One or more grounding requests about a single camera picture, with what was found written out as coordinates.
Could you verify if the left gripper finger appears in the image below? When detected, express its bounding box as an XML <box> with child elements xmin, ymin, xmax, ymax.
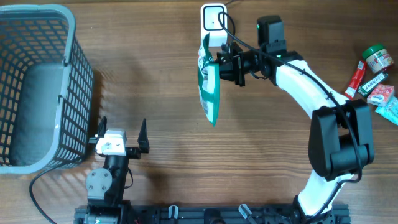
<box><xmin>137</xmin><ymin>119</ymin><xmax>150</xmax><ymax>153</ymax></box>
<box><xmin>95</xmin><ymin>116</ymin><xmax>107</xmax><ymax>139</ymax></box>

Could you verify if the green 3M gloves package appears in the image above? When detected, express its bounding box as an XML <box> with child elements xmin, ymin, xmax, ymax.
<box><xmin>197</xmin><ymin>34</ymin><xmax>220</xmax><ymax>127</ymax></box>

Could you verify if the red toothpaste tube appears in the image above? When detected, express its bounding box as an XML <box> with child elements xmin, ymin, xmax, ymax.
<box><xmin>345</xmin><ymin>60</ymin><xmax>366</xmax><ymax>100</ymax></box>

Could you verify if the green lid plastic jar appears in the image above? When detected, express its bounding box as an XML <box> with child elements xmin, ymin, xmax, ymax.
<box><xmin>362</xmin><ymin>44</ymin><xmax>394</xmax><ymax>75</ymax></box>

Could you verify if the red white small packet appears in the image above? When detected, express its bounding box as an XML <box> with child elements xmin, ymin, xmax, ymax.
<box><xmin>367</xmin><ymin>84</ymin><xmax>395</xmax><ymax>106</ymax></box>

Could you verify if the light green wipes packet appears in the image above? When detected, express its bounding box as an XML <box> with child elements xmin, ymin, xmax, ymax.
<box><xmin>375</xmin><ymin>96</ymin><xmax>398</xmax><ymax>125</ymax></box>

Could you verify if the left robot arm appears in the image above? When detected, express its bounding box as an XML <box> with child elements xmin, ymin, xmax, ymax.
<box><xmin>74</xmin><ymin>116</ymin><xmax>150</xmax><ymax>224</ymax></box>

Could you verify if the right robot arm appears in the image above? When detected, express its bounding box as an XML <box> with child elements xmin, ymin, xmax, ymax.
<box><xmin>216</xmin><ymin>15</ymin><xmax>375</xmax><ymax>223</ymax></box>

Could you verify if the grey plastic shopping basket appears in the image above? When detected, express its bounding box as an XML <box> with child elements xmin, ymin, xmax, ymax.
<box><xmin>1</xmin><ymin>4</ymin><xmax>94</xmax><ymax>175</ymax></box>

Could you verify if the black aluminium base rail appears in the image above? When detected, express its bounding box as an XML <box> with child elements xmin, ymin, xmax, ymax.
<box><xmin>73</xmin><ymin>203</ymin><xmax>351</xmax><ymax>224</ymax></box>

